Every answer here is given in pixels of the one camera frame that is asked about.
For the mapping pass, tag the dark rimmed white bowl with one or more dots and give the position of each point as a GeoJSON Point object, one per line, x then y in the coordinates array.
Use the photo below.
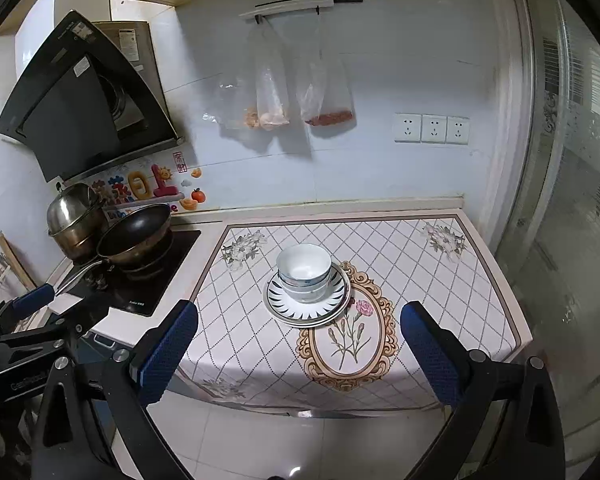
{"type": "Point", "coordinates": [305, 297]}

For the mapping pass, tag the steel pot with lid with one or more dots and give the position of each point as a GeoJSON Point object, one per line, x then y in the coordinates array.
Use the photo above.
{"type": "Point", "coordinates": [72, 210]}

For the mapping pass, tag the pink floral white plate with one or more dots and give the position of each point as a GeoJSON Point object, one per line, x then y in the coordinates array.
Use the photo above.
{"type": "Point", "coordinates": [330, 320]}

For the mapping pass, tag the clear bag with red contents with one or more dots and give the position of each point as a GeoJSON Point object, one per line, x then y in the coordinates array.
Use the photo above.
{"type": "Point", "coordinates": [327, 95]}

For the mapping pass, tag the frosted glass sliding door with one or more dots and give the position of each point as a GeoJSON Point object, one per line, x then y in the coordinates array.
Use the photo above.
{"type": "Point", "coordinates": [570, 210]}

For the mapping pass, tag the blue print white bowl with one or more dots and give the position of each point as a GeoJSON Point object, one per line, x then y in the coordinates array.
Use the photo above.
{"type": "Point", "coordinates": [302, 260]}

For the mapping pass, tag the colourful wall stickers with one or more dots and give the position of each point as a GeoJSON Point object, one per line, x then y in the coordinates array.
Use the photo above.
{"type": "Point", "coordinates": [155, 185]}

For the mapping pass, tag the black frying pan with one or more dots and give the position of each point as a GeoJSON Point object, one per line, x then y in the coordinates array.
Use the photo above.
{"type": "Point", "coordinates": [135, 232]}

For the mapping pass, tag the wall hook rail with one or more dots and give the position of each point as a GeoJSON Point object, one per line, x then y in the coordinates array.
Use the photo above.
{"type": "Point", "coordinates": [300, 4]}

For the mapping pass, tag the black range hood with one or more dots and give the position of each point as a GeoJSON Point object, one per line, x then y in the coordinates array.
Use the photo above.
{"type": "Point", "coordinates": [70, 105]}

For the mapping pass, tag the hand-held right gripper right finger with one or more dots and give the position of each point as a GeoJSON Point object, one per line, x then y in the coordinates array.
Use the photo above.
{"type": "Point", "coordinates": [430, 355]}

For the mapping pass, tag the plain white bowl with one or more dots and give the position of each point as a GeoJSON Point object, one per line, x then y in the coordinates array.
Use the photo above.
{"type": "Point", "coordinates": [292, 286]}

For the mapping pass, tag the dark striped white plate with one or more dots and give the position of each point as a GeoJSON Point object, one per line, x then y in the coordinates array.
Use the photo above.
{"type": "Point", "coordinates": [290, 310]}

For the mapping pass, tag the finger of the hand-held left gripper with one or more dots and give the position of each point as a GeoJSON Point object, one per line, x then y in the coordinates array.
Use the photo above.
{"type": "Point", "coordinates": [87, 310]}
{"type": "Point", "coordinates": [32, 297]}

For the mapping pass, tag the wooden board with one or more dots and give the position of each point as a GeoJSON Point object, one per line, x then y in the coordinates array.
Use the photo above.
{"type": "Point", "coordinates": [15, 265]}

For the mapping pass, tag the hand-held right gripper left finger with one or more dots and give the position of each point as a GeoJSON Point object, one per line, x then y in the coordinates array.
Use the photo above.
{"type": "Point", "coordinates": [167, 345]}

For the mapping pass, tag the white wall socket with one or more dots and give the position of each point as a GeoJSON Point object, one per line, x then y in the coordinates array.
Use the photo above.
{"type": "Point", "coordinates": [407, 127]}
{"type": "Point", "coordinates": [457, 130]}
{"type": "Point", "coordinates": [434, 129]}

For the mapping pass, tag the printed floral table cover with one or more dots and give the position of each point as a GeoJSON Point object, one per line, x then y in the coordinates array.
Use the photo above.
{"type": "Point", "coordinates": [430, 285]}

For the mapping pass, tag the black cooktop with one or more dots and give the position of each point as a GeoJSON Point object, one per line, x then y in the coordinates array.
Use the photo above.
{"type": "Point", "coordinates": [175, 260]}

